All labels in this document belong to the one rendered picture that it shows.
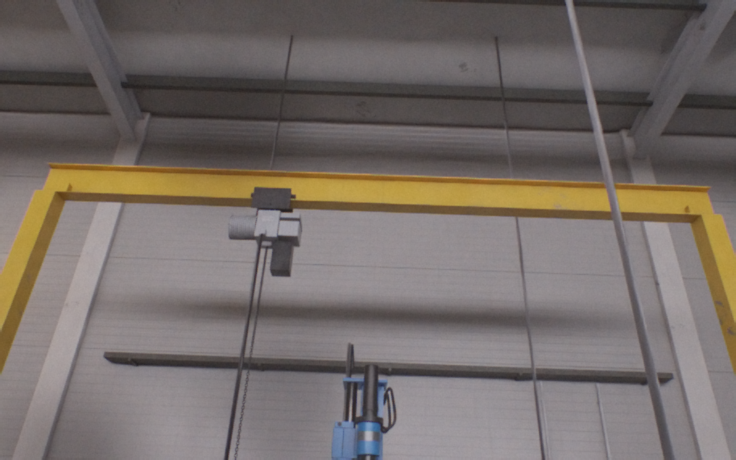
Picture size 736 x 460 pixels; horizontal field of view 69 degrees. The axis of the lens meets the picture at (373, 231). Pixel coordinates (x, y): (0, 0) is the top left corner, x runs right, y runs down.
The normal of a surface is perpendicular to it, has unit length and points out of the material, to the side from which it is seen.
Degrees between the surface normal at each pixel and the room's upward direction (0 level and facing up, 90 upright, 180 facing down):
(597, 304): 90
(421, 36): 173
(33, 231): 90
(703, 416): 90
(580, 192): 90
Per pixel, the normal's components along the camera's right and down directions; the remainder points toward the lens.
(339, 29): -0.04, 0.80
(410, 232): 0.01, -0.50
